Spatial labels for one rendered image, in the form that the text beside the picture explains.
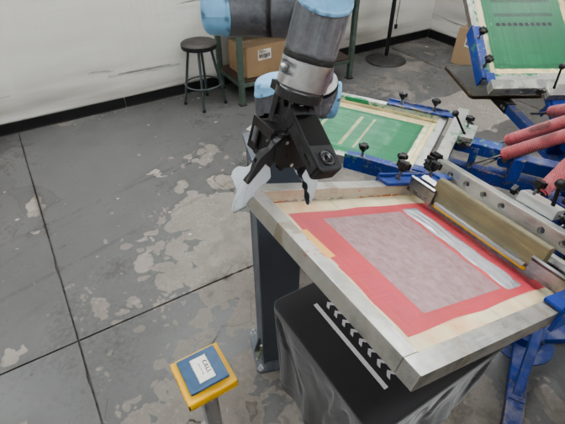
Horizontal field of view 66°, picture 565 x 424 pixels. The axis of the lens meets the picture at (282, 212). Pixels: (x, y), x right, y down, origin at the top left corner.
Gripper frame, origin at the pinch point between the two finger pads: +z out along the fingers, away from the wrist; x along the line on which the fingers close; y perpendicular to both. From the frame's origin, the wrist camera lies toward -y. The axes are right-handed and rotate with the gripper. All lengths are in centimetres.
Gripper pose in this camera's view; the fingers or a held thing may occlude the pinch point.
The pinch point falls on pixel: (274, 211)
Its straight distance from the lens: 71.5
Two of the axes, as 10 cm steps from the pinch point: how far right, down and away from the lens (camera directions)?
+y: -5.2, -5.4, 6.6
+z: -2.5, 8.4, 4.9
